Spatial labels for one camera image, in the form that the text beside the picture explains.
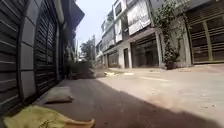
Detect trees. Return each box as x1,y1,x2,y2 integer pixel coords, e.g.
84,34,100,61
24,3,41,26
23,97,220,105
79,38,96,63

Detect row of pale buildings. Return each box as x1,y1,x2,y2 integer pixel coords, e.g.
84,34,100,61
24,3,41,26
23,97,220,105
94,0,224,70

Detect dark pile of rubble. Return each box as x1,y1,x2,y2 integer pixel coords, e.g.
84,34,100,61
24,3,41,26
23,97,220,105
67,61,108,81

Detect climbing plant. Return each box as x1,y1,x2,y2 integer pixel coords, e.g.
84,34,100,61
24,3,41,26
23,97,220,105
153,0,183,71

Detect grey sack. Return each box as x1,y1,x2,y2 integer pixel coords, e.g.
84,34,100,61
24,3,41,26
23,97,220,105
44,86,75,105

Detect building with dark shutters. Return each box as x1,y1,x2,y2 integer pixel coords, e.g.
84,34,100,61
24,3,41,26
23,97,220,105
0,0,86,118

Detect yellow sack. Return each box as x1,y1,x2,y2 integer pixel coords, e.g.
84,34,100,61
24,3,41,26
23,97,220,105
2,104,96,128

